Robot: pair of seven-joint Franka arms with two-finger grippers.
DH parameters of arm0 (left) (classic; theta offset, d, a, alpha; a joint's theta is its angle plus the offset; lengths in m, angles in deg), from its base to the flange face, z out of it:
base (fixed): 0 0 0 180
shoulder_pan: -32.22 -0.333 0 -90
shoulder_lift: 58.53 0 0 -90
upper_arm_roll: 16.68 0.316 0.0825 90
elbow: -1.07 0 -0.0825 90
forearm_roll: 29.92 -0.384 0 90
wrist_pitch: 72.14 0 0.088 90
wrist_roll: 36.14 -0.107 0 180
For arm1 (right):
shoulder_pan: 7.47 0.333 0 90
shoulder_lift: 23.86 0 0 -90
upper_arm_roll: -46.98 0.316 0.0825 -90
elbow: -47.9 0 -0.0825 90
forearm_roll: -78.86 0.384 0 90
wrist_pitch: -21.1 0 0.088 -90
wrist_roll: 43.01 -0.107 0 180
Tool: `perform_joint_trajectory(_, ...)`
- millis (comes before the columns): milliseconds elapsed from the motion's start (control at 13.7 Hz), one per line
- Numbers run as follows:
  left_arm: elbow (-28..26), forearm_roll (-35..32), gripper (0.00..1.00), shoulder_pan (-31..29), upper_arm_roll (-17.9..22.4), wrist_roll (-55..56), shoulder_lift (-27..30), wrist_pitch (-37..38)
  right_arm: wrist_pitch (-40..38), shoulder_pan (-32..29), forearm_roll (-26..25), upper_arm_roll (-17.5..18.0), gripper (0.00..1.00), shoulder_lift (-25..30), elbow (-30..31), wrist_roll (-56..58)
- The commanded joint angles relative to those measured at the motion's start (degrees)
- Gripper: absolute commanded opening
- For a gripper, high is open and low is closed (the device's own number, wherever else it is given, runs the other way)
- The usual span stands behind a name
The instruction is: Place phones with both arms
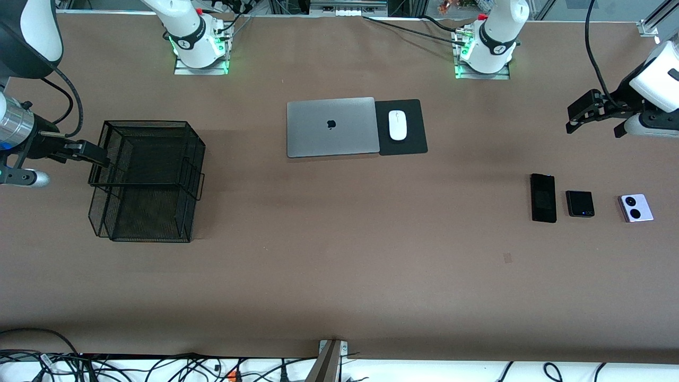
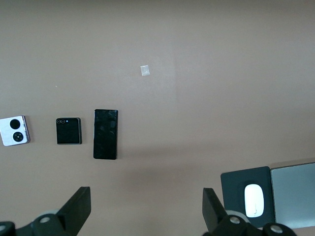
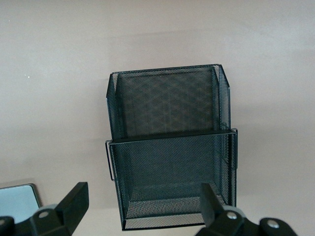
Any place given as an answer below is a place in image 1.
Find small black flip phone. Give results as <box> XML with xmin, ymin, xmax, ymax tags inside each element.
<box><xmin>565</xmin><ymin>190</ymin><xmax>595</xmax><ymax>218</ymax></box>

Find tall black smartphone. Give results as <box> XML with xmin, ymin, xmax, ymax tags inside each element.
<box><xmin>530</xmin><ymin>173</ymin><xmax>558</xmax><ymax>223</ymax></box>

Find lavender flip phone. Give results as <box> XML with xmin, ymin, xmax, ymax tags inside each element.
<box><xmin>617</xmin><ymin>194</ymin><xmax>654</xmax><ymax>223</ymax></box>

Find black mouse pad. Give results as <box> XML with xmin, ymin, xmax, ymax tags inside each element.
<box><xmin>375</xmin><ymin>99</ymin><xmax>428</xmax><ymax>157</ymax></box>

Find white computer mouse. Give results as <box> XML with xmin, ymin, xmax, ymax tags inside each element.
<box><xmin>388</xmin><ymin>110</ymin><xmax>407</xmax><ymax>141</ymax></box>

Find silver closed laptop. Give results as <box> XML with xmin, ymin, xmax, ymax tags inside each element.
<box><xmin>286</xmin><ymin>97</ymin><xmax>381</xmax><ymax>159</ymax></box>

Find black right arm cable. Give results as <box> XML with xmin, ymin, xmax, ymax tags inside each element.
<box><xmin>41</xmin><ymin>65</ymin><xmax>85</xmax><ymax>140</ymax></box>

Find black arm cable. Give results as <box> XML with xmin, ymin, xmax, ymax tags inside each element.
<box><xmin>41</xmin><ymin>65</ymin><xmax>85</xmax><ymax>140</ymax></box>
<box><xmin>585</xmin><ymin>0</ymin><xmax>624</xmax><ymax>109</ymax></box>

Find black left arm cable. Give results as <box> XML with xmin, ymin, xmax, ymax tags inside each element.
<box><xmin>585</xmin><ymin>0</ymin><xmax>624</xmax><ymax>109</ymax></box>

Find aluminium frame profile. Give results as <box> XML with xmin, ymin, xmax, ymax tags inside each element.
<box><xmin>638</xmin><ymin>0</ymin><xmax>679</xmax><ymax>39</ymax></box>

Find black wire mesh tray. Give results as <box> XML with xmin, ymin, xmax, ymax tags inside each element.
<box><xmin>88</xmin><ymin>120</ymin><xmax>206</xmax><ymax>244</ymax></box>

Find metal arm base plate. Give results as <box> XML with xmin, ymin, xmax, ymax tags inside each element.
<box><xmin>174</xmin><ymin>52</ymin><xmax>230</xmax><ymax>75</ymax></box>
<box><xmin>455</xmin><ymin>57</ymin><xmax>511</xmax><ymax>80</ymax></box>

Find short black table cable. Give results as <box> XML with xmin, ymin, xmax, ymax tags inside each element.
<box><xmin>423</xmin><ymin>15</ymin><xmax>458</xmax><ymax>33</ymax></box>

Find grey looping floor cable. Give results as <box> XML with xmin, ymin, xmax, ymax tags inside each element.
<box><xmin>0</xmin><ymin>327</ymin><xmax>80</xmax><ymax>356</ymax></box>

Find long black table cable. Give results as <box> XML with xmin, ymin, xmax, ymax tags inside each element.
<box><xmin>363</xmin><ymin>16</ymin><xmax>467</xmax><ymax>47</ymax></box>

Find tangled black floor cables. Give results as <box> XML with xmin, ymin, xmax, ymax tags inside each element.
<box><xmin>0</xmin><ymin>350</ymin><xmax>319</xmax><ymax>382</ymax></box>

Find metal table clamp bracket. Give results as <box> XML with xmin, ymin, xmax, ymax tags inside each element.
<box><xmin>306</xmin><ymin>340</ymin><xmax>349</xmax><ymax>382</ymax></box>

